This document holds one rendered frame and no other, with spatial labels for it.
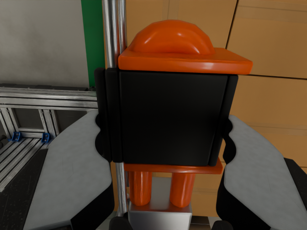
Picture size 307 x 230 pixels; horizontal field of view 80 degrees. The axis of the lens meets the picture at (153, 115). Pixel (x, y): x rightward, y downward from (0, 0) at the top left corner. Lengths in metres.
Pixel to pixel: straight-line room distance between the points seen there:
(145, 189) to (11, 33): 1.36
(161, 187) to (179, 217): 0.03
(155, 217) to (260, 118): 0.69
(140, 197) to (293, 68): 0.71
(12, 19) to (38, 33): 0.15
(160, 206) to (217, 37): 0.56
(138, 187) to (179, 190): 0.04
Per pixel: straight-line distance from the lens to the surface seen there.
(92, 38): 1.24
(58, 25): 1.31
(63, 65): 1.35
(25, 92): 1.29
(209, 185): 1.01
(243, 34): 0.69
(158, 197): 0.20
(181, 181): 0.17
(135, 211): 0.20
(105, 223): 1.20
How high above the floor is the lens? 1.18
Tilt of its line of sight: 62 degrees down
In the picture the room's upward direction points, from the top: 178 degrees counter-clockwise
